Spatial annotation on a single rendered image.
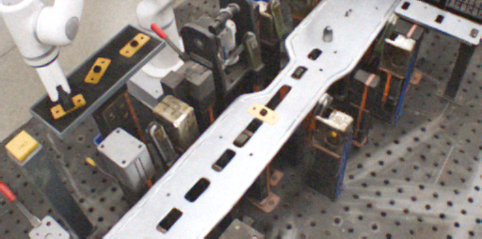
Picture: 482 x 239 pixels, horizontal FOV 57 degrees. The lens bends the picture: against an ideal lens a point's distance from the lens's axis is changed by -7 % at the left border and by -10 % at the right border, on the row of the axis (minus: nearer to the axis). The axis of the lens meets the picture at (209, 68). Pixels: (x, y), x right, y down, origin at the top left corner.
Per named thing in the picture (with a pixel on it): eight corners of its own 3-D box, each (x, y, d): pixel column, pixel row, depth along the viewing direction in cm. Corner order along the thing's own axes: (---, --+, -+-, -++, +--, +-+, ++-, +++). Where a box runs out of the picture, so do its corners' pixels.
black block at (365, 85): (364, 153, 148) (378, 94, 127) (336, 139, 153) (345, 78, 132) (376, 136, 152) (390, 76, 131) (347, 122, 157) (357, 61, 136)
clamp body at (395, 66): (393, 131, 152) (413, 57, 127) (361, 116, 158) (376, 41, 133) (403, 113, 157) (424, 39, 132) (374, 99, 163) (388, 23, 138)
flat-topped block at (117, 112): (136, 189, 149) (95, 98, 116) (120, 176, 153) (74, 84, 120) (157, 167, 154) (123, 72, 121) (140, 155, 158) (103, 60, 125)
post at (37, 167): (82, 245, 137) (21, 167, 105) (66, 231, 140) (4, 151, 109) (99, 227, 140) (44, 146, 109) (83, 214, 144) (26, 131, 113)
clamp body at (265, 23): (274, 103, 167) (272, 23, 140) (247, 90, 172) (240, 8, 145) (288, 87, 171) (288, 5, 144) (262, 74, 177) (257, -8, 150)
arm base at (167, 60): (129, 65, 173) (117, 27, 159) (162, 34, 182) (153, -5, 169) (168, 87, 164) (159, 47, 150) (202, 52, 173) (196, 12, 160)
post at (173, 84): (194, 170, 151) (172, 87, 123) (183, 163, 154) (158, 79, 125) (204, 160, 154) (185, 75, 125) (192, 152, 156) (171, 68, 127)
